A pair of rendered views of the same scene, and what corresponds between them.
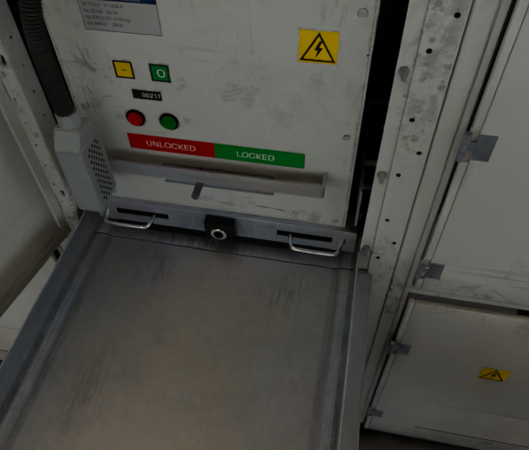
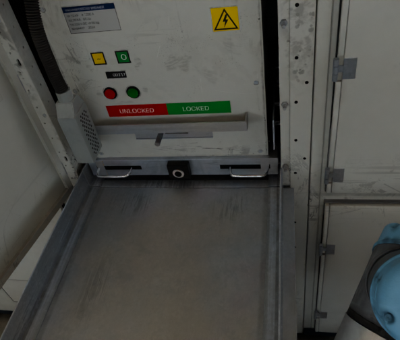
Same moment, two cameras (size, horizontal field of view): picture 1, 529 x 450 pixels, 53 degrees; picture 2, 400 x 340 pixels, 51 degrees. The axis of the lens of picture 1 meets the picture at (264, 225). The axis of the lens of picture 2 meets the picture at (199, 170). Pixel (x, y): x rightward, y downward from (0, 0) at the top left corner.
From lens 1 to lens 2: 0.19 m
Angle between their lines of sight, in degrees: 8
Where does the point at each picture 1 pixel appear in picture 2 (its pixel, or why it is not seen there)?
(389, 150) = (286, 84)
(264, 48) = (189, 26)
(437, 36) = not seen: outside the picture
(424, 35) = not seen: outside the picture
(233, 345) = (196, 246)
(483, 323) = (384, 215)
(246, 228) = (197, 166)
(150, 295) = (133, 222)
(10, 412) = (40, 309)
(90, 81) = (77, 71)
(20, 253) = (40, 204)
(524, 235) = (395, 133)
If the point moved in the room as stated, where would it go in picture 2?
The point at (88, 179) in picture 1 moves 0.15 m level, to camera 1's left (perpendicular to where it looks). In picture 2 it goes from (81, 137) to (21, 148)
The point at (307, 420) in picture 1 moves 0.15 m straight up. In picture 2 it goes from (256, 289) to (251, 248)
